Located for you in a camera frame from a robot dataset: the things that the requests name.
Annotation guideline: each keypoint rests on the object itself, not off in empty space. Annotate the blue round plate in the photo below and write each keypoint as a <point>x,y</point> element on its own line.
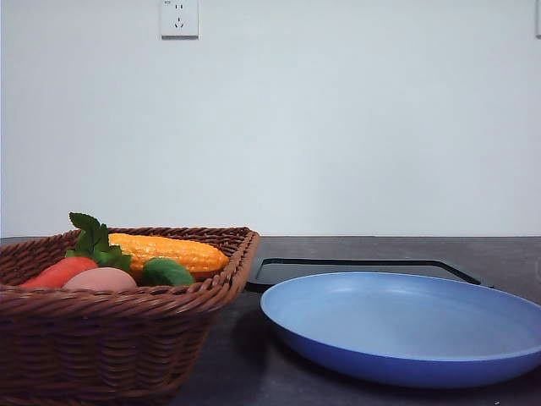
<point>406,330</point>

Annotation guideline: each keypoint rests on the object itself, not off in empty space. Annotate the yellow toy corn cob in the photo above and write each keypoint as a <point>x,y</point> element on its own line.
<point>142,249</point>

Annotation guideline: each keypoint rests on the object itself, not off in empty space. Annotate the brown egg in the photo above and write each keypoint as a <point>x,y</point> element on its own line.
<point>101,278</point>

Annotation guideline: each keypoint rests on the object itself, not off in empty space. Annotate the orange toy carrot with leaves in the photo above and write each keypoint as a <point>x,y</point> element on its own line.
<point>94,251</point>

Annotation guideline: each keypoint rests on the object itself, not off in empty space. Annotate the black rectangular tray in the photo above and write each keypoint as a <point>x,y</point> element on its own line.
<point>276,269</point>

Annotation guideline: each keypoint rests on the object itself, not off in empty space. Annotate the green toy cucumber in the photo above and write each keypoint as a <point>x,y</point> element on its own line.
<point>164,271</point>

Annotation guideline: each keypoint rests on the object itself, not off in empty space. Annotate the white wall power socket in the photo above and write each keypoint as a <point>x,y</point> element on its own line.
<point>179,20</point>

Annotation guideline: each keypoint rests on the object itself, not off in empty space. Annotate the brown wicker basket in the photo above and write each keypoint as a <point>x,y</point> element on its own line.
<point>133,347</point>

